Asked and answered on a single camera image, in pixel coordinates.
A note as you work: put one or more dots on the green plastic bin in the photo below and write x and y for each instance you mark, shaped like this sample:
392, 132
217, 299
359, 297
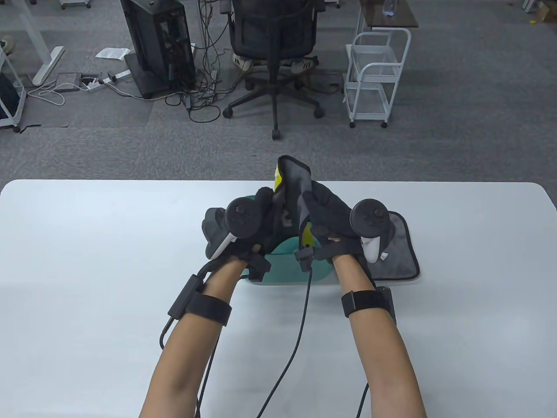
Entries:
287, 265

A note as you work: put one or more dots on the brown side table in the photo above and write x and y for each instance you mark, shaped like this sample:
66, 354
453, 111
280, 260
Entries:
402, 15

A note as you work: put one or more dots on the cardboard box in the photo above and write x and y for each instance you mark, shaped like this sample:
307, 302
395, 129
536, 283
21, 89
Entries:
547, 12

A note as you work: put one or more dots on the person's left forearm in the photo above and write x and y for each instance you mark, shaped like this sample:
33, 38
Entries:
182, 370

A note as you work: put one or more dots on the person's left hand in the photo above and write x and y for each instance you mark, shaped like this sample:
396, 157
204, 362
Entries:
264, 196

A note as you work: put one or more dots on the clear water bottle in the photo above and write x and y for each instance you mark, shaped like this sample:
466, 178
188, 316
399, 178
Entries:
389, 8

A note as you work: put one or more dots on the person's right forearm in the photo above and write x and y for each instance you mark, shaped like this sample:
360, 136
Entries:
383, 370

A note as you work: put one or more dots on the grey hand towel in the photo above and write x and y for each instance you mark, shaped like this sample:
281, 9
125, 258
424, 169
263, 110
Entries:
400, 252
293, 183

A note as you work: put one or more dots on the white desk leg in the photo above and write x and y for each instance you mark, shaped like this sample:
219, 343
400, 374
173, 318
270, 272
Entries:
48, 63
201, 21

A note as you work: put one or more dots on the white metal cart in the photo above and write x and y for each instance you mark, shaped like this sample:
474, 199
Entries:
21, 102

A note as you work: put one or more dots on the person's right hand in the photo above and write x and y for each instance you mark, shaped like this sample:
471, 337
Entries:
330, 213

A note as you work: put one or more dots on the white paper sheet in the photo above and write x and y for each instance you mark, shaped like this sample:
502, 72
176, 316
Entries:
111, 53

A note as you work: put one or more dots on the white power strip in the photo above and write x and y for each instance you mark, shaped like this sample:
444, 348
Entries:
122, 75
93, 85

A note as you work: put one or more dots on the black office chair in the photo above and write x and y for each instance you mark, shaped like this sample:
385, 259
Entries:
272, 30

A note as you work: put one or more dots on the black computer tower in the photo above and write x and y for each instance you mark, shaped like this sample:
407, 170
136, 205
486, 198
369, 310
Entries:
152, 35

